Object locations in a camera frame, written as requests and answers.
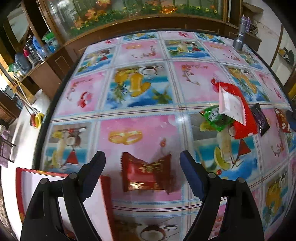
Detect dark red gold snack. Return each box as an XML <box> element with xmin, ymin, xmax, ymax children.
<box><xmin>121</xmin><ymin>152</ymin><xmax>174</xmax><ymax>194</ymax></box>

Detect green snack packet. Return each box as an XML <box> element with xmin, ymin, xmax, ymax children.
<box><xmin>200</xmin><ymin>105</ymin><xmax>234</xmax><ymax>132</ymax></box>

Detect large red tissue pack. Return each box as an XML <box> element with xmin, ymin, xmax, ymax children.
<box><xmin>218</xmin><ymin>82</ymin><xmax>258</xmax><ymax>139</ymax></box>

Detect dark purple snack packet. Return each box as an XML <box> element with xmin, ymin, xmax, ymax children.
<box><xmin>250</xmin><ymin>103</ymin><xmax>270</xmax><ymax>137</ymax></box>

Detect small red flower snack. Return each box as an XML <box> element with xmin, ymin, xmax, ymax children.
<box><xmin>274</xmin><ymin>108</ymin><xmax>290</xmax><ymax>133</ymax></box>

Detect red white shallow box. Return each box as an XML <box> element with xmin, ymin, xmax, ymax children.
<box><xmin>16</xmin><ymin>167</ymin><xmax>117</xmax><ymax>241</ymax></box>

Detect floral plastic tablecloth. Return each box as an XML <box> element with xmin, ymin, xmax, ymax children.
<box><xmin>36</xmin><ymin>31</ymin><xmax>295</xmax><ymax>240</ymax></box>

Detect wooden side cabinet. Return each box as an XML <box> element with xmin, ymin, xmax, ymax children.
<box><xmin>21</xmin><ymin>47</ymin><xmax>74</xmax><ymax>100</ymax></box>

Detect blue water jug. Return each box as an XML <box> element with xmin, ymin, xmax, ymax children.
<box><xmin>15</xmin><ymin>52</ymin><xmax>32</xmax><ymax>75</ymax></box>

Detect silver flashlight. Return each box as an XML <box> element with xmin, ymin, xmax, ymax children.
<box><xmin>232</xmin><ymin>25</ymin><xmax>246</xmax><ymax>51</ymax></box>

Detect glass flower display panel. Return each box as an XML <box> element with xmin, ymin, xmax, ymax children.
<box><xmin>45</xmin><ymin>0</ymin><xmax>227</xmax><ymax>41</ymax></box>

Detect purple spray bottles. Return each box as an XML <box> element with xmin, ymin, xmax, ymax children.
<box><xmin>239</xmin><ymin>15</ymin><xmax>251</xmax><ymax>33</ymax></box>

